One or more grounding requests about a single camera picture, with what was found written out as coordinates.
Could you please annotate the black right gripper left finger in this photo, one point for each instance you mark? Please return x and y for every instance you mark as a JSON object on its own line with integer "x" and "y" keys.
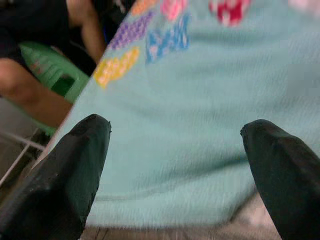
{"x": 55, "y": 190}

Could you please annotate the person's bare leg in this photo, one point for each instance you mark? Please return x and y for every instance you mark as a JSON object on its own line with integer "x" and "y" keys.
{"x": 22, "y": 92}
{"x": 90, "y": 32}

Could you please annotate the teal heart patterned blanket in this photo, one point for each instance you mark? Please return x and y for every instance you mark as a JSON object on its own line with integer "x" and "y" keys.
{"x": 187, "y": 112}

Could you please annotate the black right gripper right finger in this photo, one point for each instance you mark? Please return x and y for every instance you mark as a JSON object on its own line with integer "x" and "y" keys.
{"x": 290, "y": 190}

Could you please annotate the person's black shorts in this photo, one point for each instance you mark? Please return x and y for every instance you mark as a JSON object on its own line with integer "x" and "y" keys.
{"x": 32, "y": 25}

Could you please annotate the green plastic stool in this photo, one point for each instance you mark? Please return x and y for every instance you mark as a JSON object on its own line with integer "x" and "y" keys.
{"x": 47, "y": 67}

